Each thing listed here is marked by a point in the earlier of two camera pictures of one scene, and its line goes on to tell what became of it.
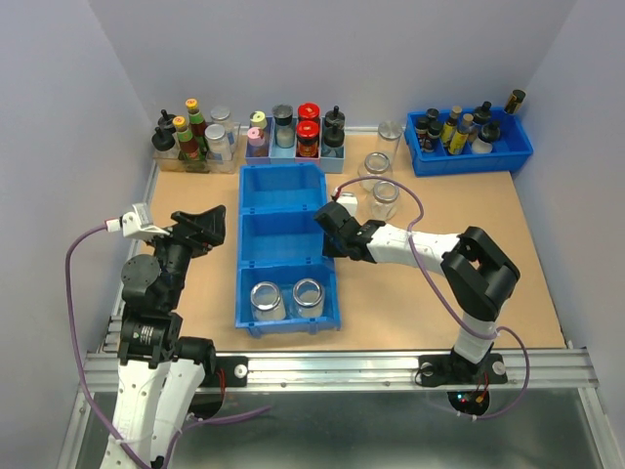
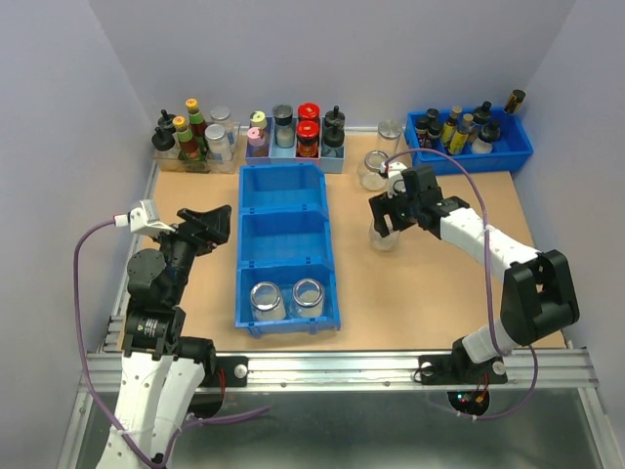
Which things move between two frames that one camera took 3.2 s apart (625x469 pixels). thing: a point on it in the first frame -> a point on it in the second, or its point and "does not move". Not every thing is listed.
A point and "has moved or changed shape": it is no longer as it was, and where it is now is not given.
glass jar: x=267 y=302 does not move
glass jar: x=385 y=199 has moved or changed shape
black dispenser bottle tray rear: x=482 y=113 does not move
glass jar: x=309 y=298 does not move
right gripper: x=329 y=249 -> x=381 y=204
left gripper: x=210 y=225 does not move
